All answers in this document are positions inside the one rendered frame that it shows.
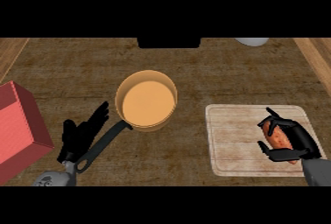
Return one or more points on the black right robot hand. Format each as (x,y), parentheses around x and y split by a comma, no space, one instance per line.
(302,137)

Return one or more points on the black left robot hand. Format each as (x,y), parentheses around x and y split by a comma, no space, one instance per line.
(82,137)

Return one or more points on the orange sweet potato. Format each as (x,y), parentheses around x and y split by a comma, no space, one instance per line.
(279,140)

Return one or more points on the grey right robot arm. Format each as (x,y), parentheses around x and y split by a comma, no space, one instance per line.
(319,172)

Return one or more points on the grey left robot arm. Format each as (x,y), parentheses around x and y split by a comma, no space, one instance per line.
(59,176)

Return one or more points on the pale wooden cutting board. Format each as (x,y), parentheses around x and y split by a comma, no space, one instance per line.
(242,140)

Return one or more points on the red box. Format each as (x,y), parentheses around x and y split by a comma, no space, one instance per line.
(17,137)

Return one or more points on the white round object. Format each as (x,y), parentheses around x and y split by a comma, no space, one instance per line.
(252,41)

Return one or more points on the black rectangular appliance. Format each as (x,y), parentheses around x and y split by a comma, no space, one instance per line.
(169,42)

